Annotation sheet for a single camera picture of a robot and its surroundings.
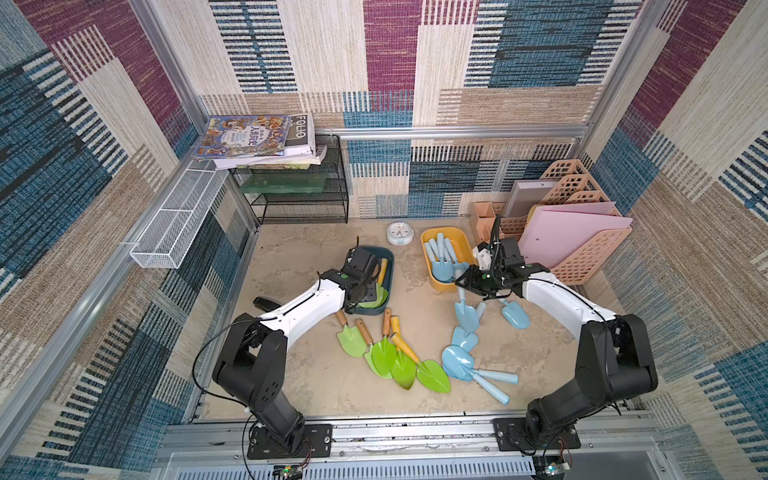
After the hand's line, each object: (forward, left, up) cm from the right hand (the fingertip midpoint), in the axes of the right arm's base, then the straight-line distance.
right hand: (457, 279), depth 90 cm
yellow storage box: (+19, -6, -9) cm, 22 cm away
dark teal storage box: (+16, +23, -6) cm, 29 cm away
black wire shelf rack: (+39, +59, 0) cm, 70 cm away
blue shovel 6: (-15, -3, -11) cm, 19 cm away
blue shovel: (+9, +2, -9) cm, 13 cm away
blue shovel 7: (-22, +1, -10) cm, 24 cm away
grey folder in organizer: (+29, -26, +7) cm, 39 cm away
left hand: (-2, +28, -2) cm, 28 cm away
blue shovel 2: (+17, +6, -9) cm, 20 cm away
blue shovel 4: (-11, -1, -2) cm, 11 cm away
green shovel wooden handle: (-13, +32, -11) cm, 36 cm away
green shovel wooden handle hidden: (-18, +27, -11) cm, 34 cm away
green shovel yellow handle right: (-23, +10, -10) cm, 27 cm away
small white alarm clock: (+26, +16, -8) cm, 32 cm away
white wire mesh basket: (+10, +88, +8) cm, 88 cm away
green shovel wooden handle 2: (-18, +22, -11) cm, 30 cm away
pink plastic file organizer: (+4, -37, -2) cm, 38 cm away
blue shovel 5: (-7, -18, -10) cm, 22 cm away
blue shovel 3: (+18, -1, -9) cm, 20 cm away
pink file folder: (+7, -27, +12) cm, 30 cm away
